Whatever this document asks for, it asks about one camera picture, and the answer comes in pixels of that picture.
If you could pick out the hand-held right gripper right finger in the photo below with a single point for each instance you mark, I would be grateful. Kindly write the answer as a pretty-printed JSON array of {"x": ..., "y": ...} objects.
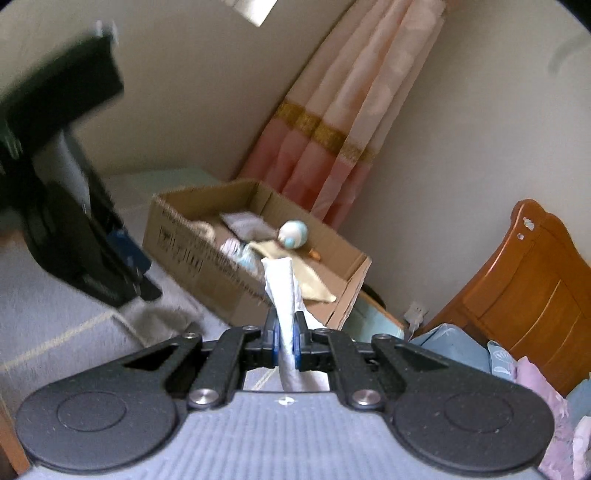
[{"x": 298, "y": 344}]

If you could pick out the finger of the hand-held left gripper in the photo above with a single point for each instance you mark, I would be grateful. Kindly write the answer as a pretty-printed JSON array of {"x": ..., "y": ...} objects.
[
  {"x": 148, "y": 290},
  {"x": 127, "y": 251}
]

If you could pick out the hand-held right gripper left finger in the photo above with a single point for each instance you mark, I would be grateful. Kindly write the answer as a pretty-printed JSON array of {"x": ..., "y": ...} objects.
[{"x": 276, "y": 341}]

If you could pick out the brown cardboard box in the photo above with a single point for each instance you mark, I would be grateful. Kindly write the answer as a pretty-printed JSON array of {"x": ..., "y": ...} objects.
[{"x": 175, "y": 240}]

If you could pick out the white cloth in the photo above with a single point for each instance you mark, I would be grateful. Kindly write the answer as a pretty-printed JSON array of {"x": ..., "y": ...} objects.
[{"x": 281, "y": 286}]

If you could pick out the cream cloth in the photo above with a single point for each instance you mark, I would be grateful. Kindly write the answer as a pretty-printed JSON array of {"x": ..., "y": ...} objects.
[{"x": 304, "y": 272}]

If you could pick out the blue and white ball toy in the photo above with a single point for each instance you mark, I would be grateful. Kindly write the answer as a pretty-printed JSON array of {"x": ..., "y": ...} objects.
[{"x": 293, "y": 234}]

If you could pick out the grey cloth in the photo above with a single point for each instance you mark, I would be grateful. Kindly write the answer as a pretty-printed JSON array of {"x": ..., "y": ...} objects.
[{"x": 244, "y": 225}]

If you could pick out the teal bed sheet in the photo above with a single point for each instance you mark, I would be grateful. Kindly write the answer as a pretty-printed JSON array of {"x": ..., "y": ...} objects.
[{"x": 383, "y": 314}]

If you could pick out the small orange scrap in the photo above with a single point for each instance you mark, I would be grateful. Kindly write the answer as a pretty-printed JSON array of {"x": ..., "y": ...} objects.
[{"x": 314, "y": 253}]

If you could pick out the grey-blue bed blanket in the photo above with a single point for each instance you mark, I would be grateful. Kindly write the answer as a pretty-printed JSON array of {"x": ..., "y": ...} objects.
[{"x": 55, "y": 323}]

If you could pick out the light blue patterned pillow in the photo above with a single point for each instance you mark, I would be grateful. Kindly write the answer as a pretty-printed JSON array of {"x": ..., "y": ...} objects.
[{"x": 452, "y": 342}]

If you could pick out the pink curtain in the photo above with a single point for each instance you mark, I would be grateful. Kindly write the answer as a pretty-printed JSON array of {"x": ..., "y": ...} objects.
[{"x": 351, "y": 115}]

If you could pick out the wooden headboard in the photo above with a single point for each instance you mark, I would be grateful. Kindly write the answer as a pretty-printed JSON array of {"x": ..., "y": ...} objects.
[{"x": 531, "y": 286}]

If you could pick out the pink cloth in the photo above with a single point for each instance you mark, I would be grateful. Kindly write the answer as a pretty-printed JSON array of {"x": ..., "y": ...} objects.
[{"x": 549, "y": 415}]

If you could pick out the white wall socket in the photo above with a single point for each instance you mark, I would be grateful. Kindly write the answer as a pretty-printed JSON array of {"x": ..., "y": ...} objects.
[{"x": 415, "y": 314}]

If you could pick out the wooden bed rail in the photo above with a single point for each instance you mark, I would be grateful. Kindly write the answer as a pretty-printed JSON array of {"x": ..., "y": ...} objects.
[{"x": 11, "y": 443}]

